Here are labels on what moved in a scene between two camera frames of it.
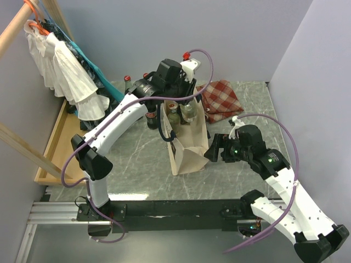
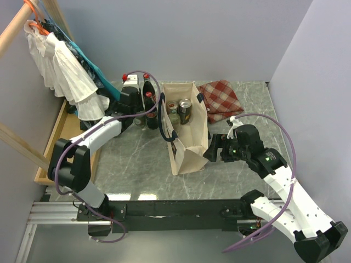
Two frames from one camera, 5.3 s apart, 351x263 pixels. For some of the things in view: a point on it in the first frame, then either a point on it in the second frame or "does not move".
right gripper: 220,140 does not move
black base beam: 179,216 does not move
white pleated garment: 61,74 does not move
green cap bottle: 189,110 → 140,121
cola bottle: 151,116 does not move
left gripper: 189,87 → 140,106
